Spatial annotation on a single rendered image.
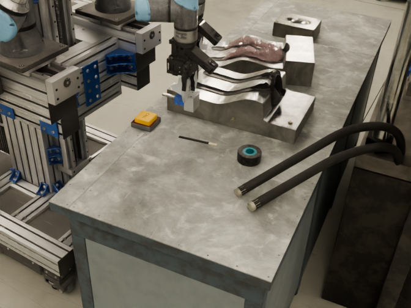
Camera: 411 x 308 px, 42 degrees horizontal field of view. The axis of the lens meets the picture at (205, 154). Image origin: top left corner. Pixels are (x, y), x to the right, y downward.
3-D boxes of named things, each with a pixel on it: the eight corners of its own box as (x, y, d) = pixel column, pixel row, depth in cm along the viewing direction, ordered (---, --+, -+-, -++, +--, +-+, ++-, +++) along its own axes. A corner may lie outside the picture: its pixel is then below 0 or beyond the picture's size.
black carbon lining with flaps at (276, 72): (188, 90, 202) (189, 68, 197) (206, 73, 214) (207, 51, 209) (276, 113, 191) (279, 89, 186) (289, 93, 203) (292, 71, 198)
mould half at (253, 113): (167, 109, 204) (166, 78, 196) (196, 80, 223) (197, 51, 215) (293, 144, 188) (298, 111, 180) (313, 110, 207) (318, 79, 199)
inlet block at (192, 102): (159, 103, 187) (159, 90, 184) (166, 97, 191) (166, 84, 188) (193, 112, 183) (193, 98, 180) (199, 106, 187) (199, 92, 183)
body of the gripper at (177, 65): (176, 65, 183) (177, 32, 176) (199, 71, 181) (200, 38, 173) (166, 74, 178) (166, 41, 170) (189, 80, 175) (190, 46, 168)
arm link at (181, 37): (201, 25, 171) (190, 34, 165) (200, 38, 174) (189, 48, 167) (180, 21, 173) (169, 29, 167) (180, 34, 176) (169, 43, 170)
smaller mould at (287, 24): (271, 35, 264) (273, 22, 260) (281, 25, 275) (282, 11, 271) (311, 44, 257) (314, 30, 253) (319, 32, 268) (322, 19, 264)
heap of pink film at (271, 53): (220, 62, 225) (221, 44, 220) (224, 44, 239) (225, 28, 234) (282, 68, 223) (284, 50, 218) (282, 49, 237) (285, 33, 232)
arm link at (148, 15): (138, 12, 174) (172, 13, 174) (134, 25, 165) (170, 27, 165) (137, -12, 169) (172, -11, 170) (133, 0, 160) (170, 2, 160)
